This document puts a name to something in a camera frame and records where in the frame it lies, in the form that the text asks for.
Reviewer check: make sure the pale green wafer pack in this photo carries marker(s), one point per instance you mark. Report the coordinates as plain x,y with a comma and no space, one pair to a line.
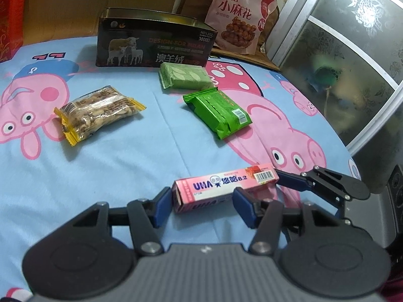
183,76

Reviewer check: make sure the Peppa Pig bed sheet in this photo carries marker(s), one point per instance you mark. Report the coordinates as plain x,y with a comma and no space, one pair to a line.
45,181

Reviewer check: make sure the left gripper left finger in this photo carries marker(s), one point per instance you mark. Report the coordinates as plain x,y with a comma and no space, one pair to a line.
95,251

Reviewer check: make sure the bright green snack pack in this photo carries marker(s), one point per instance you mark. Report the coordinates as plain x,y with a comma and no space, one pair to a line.
218,111

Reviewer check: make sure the black metal tin box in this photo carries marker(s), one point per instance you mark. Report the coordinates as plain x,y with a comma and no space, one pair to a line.
130,37

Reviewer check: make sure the pink UHA candy box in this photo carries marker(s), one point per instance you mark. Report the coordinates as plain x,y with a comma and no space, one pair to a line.
199,192

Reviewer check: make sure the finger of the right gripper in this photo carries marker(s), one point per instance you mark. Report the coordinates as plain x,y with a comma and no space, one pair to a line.
347,194

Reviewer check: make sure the yellow peanut snack packet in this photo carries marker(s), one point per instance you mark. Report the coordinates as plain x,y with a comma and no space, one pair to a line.
84,116

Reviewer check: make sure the frosted glass sliding door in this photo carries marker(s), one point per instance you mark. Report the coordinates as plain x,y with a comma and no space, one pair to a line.
345,56

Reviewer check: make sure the red gift bag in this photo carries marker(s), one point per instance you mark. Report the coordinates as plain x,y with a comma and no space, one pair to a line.
12,12

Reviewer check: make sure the large pink snack bag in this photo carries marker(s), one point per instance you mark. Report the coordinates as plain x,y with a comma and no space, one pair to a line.
239,23

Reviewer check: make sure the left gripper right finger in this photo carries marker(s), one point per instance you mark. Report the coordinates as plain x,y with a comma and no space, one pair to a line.
314,250

